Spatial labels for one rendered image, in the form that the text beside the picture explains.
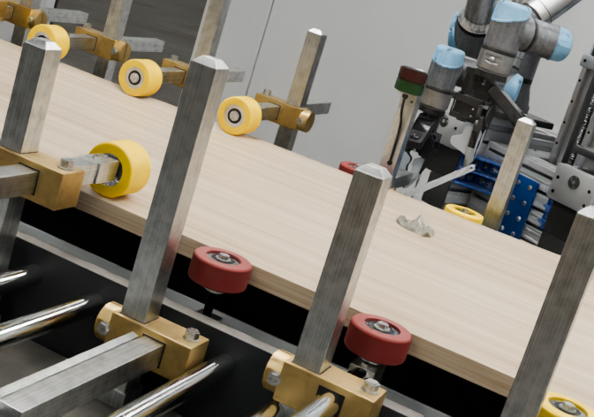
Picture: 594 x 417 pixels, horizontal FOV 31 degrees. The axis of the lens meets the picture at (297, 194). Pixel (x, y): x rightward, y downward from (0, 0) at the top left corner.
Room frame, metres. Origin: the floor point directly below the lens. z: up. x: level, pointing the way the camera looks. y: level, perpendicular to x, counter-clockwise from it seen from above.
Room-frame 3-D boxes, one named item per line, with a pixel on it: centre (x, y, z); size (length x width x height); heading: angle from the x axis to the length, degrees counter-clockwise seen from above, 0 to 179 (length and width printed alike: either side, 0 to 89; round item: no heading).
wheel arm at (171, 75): (2.52, 0.32, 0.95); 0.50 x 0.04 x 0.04; 161
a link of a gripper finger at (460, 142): (2.30, -0.31, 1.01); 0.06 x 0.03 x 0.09; 71
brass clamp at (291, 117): (2.38, 0.08, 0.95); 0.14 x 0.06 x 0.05; 71
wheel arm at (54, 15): (2.75, 0.77, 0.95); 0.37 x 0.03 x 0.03; 161
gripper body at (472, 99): (2.32, -0.31, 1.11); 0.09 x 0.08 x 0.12; 71
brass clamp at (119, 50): (2.54, 0.56, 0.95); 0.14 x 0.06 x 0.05; 71
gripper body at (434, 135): (2.65, -0.26, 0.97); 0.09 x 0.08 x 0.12; 161
